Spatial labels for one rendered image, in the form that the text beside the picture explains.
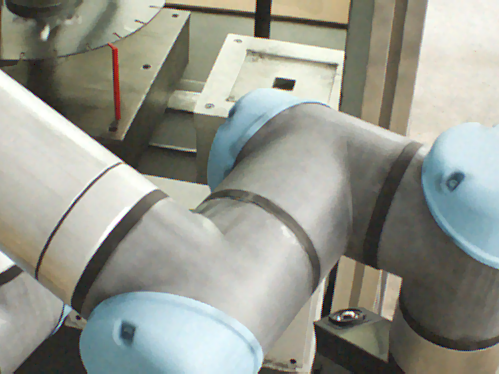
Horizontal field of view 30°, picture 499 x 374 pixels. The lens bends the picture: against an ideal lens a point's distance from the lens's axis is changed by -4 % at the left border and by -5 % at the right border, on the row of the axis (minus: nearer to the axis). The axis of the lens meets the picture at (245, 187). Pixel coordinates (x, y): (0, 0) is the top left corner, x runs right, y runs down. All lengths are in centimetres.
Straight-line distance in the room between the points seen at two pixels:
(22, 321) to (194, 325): 43
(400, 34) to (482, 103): 201
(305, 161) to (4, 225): 16
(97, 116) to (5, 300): 43
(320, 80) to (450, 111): 159
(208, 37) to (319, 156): 104
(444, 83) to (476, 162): 237
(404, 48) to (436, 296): 33
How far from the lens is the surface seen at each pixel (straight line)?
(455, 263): 50
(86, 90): 124
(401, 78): 82
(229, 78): 116
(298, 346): 100
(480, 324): 53
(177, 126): 133
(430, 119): 270
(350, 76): 95
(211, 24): 157
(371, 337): 66
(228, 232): 46
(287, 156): 50
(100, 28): 118
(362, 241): 51
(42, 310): 86
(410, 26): 79
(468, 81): 289
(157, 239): 44
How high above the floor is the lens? 156
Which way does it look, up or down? 41 degrees down
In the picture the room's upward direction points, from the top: 3 degrees clockwise
